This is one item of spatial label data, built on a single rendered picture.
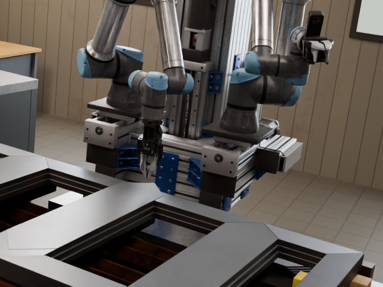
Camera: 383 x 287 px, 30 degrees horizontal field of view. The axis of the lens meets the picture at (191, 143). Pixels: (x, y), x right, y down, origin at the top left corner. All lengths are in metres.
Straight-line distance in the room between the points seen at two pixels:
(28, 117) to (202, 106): 0.80
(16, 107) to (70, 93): 3.54
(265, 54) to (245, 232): 0.61
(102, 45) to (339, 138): 3.36
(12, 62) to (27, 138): 2.99
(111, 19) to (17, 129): 0.77
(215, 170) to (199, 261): 0.69
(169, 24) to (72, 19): 4.05
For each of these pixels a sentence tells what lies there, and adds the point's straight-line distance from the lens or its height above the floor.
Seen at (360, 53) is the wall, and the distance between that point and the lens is 5.66.
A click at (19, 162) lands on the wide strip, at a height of 0.87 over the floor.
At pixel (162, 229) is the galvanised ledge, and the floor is 0.68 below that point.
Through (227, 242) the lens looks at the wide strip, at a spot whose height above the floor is 0.87.
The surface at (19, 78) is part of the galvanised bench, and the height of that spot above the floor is 1.05.
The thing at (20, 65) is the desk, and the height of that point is 0.52.
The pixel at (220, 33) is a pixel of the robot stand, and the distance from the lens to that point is 2.86.
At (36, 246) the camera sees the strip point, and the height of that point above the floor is 0.87.
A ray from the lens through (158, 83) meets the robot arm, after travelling 2.32.
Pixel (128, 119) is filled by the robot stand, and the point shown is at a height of 1.00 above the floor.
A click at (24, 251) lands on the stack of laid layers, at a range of 1.96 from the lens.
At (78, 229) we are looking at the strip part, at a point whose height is 0.87.
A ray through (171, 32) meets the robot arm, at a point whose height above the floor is 1.39.
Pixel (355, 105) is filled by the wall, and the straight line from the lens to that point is 5.72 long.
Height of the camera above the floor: 1.71
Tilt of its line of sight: 16 degrees down
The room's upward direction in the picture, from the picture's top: 7 degrees clockwise
